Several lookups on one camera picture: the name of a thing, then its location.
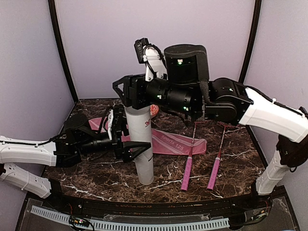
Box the right black frame post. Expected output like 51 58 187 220
238 0 262 84

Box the pink racket bag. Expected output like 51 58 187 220
88 117 208 155

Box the red white patterned bowl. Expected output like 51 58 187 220
150 104 159 118

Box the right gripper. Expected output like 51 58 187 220
112 72 197 116

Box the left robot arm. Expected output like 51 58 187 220
0 105 154 210

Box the left black frame post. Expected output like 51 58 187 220
48 0 79 104

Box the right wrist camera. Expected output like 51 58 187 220
134 38 167 82

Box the red badminton racket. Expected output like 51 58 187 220
206 122 234 191
180 119 200 192

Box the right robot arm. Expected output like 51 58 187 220
113 44 308 209

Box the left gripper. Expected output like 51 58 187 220
77 116 151 163

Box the black frame post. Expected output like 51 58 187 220
238 0 262 84
48 0 79 104

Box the white shuttlecock tube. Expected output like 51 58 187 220
124 106 154 185

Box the white cable tray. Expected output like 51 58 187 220
30 205 230 231

